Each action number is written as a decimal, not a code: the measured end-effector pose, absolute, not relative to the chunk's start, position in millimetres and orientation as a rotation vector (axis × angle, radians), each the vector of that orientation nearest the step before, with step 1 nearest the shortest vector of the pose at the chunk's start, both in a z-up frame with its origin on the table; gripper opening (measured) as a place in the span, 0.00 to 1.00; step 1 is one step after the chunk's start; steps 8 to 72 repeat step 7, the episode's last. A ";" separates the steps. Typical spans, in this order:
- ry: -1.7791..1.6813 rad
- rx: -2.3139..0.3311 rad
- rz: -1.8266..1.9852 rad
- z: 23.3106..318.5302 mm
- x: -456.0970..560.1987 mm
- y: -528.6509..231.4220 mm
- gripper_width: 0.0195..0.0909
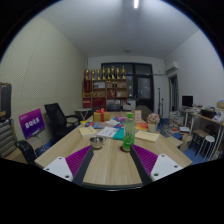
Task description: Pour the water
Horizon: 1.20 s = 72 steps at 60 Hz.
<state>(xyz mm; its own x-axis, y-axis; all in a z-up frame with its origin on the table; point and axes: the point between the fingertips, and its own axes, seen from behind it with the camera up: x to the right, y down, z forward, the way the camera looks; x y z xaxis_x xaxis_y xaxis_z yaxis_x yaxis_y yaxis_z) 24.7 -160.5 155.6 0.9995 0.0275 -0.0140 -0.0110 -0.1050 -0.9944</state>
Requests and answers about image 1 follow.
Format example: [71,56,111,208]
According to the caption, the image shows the white round stool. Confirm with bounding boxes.
[195,134,216,159]

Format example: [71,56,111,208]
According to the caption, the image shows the upright orange box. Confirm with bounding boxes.
[133,109,143,122]

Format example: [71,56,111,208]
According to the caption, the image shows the small steel cup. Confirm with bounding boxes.
[89,135,107,150]

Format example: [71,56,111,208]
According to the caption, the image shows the tan book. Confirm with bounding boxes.
[78,125,98,138]

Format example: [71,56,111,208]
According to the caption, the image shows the black mesh chair back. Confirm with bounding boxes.
[15,139,38,166]

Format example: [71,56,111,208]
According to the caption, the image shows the white printed booklet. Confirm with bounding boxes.
[96,126,120,139]

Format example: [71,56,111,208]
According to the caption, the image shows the black computer monitor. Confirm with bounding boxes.
[181,95,194,108]

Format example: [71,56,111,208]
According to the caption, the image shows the orange book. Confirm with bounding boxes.
[135,122,149,132]

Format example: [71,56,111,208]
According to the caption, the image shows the green tea bottle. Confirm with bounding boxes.
[122,112,137,152]

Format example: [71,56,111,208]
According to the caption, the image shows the flat round red coaster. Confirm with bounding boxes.
[119,144,132,154]

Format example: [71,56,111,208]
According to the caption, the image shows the teal book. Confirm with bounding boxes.
[112,128,126,141]

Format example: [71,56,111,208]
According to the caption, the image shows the yellow gift box, red ribbon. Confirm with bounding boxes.
[92,107,112,123]

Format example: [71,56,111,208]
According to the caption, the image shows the white air conditioner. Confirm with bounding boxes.
[165,61,180,76]

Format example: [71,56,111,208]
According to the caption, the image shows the pale yellow notebook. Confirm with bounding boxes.
[134,129,161,144]

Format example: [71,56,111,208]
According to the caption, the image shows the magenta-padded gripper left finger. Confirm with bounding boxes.
[43,144,95,187]

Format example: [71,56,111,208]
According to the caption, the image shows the black office chair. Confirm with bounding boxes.
[43,102,83,143]

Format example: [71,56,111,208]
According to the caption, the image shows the pink flowers in white pot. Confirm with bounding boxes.
[146,112,161,134]

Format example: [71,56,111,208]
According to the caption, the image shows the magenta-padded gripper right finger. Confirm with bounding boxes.
[129,143,184,186]

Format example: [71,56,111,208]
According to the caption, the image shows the purple sign board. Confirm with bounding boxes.
[18,108,46,140]

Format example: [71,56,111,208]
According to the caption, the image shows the dark glass double door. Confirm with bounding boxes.
[100,62,155,113]

